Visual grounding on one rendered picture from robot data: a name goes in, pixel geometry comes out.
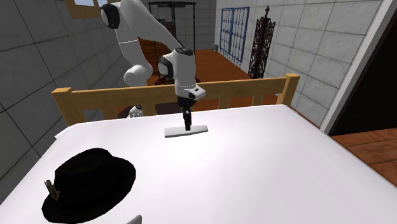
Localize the grey flat rectangular slab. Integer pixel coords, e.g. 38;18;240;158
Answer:
164;124;209;139

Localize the black tall metal shelf rack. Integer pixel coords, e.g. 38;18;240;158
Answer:
146;1;202;86

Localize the blue barred window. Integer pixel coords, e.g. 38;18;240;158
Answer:
219;6;251;65

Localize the wooden bed with white sheet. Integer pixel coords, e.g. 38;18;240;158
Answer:
0;73;397;224

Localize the dark ornate carved screen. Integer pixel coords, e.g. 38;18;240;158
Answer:
247;5;277;80

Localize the black brimmed hat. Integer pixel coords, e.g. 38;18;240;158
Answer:
41;147;137;224

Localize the wooden framed window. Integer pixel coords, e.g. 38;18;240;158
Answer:
64;0;122;20

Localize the dark doorway with white frame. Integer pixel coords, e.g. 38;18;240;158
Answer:
319;0;397;137

